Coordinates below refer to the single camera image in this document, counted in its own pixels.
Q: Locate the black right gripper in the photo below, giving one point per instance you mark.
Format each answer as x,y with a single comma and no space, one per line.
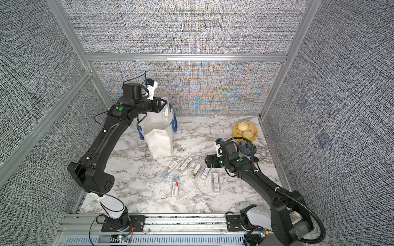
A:
214,157

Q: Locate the compass case red label front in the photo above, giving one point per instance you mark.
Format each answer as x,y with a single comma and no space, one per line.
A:
175,186

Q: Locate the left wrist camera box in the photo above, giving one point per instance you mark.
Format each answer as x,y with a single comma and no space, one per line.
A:
151,86

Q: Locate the dark blue patterned bowl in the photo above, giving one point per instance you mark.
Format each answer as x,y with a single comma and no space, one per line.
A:
247,149

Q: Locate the yellow rimmed wooden steamer basket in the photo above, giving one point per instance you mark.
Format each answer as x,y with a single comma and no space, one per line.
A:
252,127

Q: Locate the aluminium front rail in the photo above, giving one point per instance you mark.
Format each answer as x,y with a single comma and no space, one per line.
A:
190,229

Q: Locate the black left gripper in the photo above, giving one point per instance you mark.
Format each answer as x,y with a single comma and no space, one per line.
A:
157,107

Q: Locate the clear compass case white label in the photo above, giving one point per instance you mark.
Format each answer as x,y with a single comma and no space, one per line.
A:
204,174

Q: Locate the white canvas bag blue handles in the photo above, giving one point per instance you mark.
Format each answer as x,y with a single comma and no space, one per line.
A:
157,132

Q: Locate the small clear compass case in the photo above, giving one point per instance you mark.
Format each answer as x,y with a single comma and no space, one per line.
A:
196,170

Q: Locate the clear compass case barcode label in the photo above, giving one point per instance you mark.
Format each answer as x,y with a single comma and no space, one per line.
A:
215,182

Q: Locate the cream steamed bun near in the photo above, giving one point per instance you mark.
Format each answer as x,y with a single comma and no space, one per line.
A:
248,134

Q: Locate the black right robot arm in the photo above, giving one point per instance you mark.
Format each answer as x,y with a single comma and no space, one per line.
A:
288,218

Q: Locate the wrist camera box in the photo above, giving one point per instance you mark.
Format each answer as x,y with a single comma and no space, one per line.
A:
151,86
218,147

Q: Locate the cream steamed bun far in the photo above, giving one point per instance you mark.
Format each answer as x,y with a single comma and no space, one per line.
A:
243,126

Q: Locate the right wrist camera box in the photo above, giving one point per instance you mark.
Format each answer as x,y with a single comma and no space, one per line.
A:
218,147

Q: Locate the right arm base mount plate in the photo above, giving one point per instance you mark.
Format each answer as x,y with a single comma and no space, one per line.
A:
237,223

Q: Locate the cream steamed bun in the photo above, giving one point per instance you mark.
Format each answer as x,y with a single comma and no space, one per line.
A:
248,134
243,126

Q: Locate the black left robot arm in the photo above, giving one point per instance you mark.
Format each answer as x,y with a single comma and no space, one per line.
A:
89,172

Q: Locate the compass case red label blue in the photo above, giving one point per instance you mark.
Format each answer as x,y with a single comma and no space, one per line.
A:
169,169

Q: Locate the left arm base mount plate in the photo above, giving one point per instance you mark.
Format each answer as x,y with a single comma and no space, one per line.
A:
126,223

